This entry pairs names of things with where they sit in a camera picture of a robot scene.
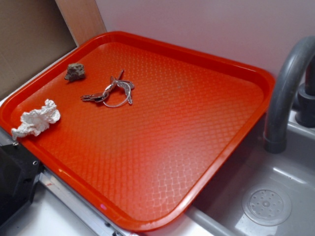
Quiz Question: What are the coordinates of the small brown rock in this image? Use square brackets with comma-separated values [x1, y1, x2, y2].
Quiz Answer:
[64, 63, 86, 82]

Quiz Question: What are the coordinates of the brown cardboard panel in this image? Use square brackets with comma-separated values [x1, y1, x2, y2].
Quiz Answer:
[0, 0, 76, 98]

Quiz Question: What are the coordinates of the bunch of metal keys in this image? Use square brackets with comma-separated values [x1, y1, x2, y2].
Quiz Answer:
[80, 70, 135, 108]

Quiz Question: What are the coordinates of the dark grey faucet handle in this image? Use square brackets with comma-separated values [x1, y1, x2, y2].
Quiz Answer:
[295, 58, 315, 128]

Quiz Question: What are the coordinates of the light wooden board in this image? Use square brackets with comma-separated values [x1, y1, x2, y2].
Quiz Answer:
[56, 0, 107, 46]

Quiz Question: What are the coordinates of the grey curved faucet spout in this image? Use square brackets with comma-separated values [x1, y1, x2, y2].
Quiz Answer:
[263, 36, 315, 153]

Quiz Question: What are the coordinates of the crumpled white paper tissue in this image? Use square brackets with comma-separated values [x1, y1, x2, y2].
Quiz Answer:
[11, 99, 61, 142]

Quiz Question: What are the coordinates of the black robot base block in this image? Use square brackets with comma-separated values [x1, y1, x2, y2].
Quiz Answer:
[0, 144, 43, 228]

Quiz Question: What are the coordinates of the grey plastic sink basin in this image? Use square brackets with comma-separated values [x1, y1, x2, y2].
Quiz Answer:
[187, 112, 315, 236]

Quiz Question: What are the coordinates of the orange plastic tray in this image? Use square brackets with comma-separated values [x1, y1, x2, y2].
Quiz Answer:
[0, 32, 275, 232]

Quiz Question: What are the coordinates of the round sink drain strainer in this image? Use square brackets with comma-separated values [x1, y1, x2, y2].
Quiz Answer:
[242, 187, 292, 227]

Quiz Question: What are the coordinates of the aluminium rail strip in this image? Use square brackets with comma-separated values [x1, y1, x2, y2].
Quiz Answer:
[39, 169, 135, 236]

